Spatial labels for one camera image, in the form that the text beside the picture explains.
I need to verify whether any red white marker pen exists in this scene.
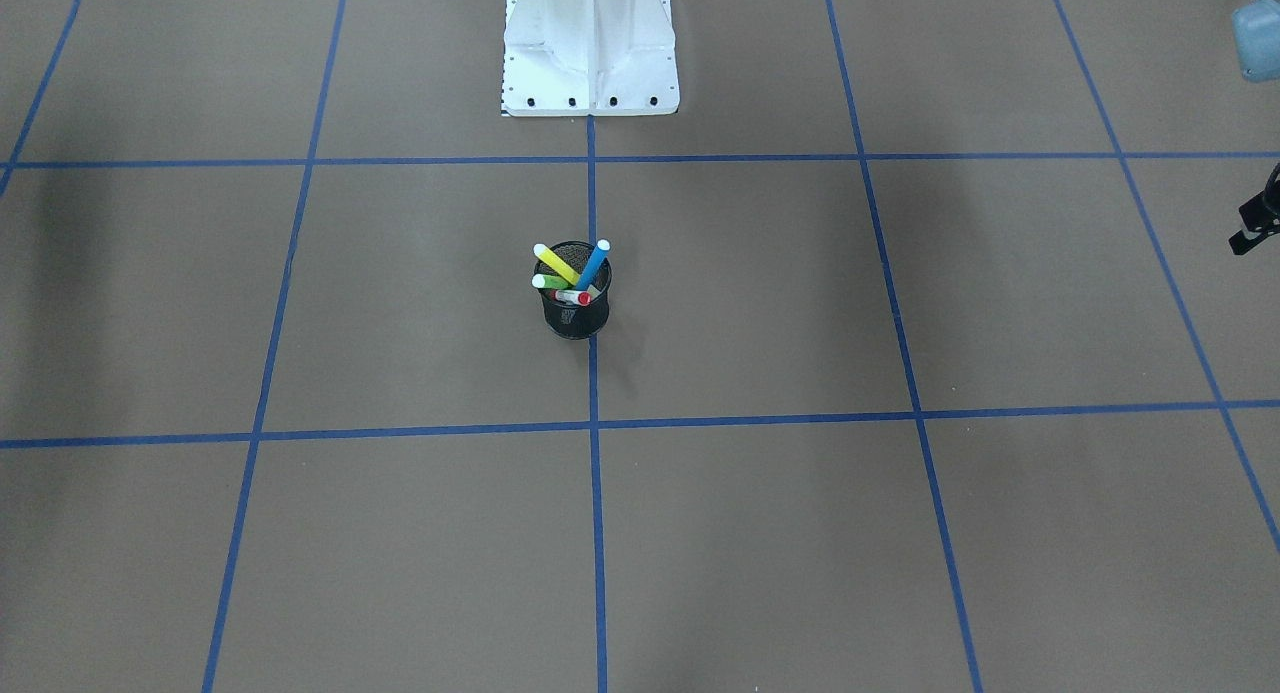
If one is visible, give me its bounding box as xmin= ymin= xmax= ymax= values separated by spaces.
xmin=554 ymin=289 xmax=594 ymax=307

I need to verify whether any blue marker pen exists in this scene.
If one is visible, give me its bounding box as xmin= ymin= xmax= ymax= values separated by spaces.
xmin=573 ymin=240 xmax=611 ymax=291

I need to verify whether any green highlighter pen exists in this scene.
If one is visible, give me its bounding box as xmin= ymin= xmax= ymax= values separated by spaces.
xmin=531 ymin=274 xmax=573 ymax=289

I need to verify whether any yellow highlighter pen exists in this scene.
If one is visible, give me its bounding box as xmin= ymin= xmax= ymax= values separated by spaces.
xmin=532 ymin=243 xmax=580 ymax=288

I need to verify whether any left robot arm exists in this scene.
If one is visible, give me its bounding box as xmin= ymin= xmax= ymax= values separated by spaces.
xmin=1231 ymin=0 xmax=1279 ymax=83

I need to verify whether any black mesh pen cup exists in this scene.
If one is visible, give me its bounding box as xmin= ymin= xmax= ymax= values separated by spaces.
xmin=532 ymin=241 xmax=612 ymax=339

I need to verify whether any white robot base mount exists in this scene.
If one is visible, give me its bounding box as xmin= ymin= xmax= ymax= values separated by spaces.
xmin=500 ymin=0 xmax=681 ymax=118

